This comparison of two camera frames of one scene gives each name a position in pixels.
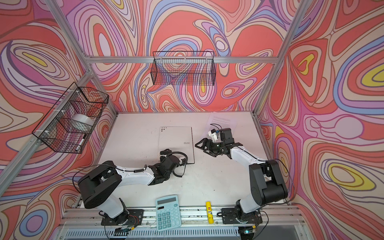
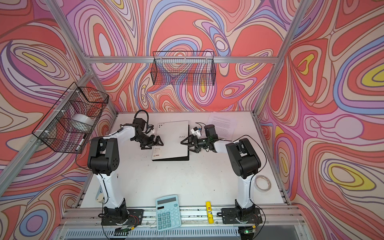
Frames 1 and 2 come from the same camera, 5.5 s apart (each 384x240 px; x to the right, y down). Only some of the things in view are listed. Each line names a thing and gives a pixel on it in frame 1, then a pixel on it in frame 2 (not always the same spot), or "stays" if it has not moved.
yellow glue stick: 209,212 stays
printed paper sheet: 220,120 stays
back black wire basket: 182,68 stays
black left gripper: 165,153 to 151,142
